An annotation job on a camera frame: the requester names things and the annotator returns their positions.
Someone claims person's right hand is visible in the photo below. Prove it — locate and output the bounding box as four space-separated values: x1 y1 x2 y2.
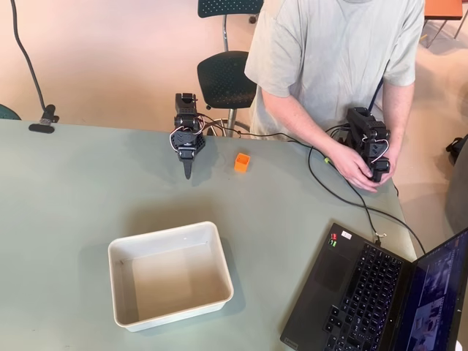
331 148 390 193

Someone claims grey beanbag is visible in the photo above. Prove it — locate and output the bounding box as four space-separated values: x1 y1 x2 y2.
444 156 468 235

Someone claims orange table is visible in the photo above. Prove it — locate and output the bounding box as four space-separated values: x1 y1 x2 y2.
419 0 468 49

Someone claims person's torso grey t-shirt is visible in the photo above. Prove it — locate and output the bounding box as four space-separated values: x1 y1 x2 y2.
244 0 427 142

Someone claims white plastic tray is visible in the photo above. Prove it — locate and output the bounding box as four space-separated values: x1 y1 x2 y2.
107 220 235 333

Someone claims dark green perforated stool chair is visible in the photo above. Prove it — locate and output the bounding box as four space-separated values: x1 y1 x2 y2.
196 0 265 139

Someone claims black leader arm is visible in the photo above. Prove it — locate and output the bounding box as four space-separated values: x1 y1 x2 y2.
334 107 393 184

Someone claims person's left forearm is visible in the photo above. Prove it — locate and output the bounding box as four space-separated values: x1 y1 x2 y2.
380 80 415 162

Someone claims person's left hand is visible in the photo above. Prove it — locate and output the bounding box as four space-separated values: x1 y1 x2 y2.
382 154 400 184

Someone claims black laptop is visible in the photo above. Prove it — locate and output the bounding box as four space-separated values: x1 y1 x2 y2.
279 222 468 351

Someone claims orange cube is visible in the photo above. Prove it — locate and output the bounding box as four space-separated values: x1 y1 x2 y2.
233 152 252 174

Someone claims dark blue hanging cable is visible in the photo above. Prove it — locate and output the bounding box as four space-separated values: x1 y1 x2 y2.
368 59 391 111

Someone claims black cable with green tag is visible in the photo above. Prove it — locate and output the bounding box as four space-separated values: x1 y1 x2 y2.
310 145 339 170

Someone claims black gooseneck clamp mount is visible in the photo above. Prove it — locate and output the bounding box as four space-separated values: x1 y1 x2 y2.
10 0 60 135

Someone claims black backpack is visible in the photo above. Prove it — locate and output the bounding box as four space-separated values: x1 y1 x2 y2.
445 135 468 167

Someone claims black power cable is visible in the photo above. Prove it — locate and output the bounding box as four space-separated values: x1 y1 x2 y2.
350 184 427 255

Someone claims black usb cable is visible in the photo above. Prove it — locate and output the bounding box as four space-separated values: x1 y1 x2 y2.
204 124 385 246

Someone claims person's right forearm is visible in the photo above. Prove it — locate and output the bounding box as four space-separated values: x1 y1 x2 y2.
261 87 352 165

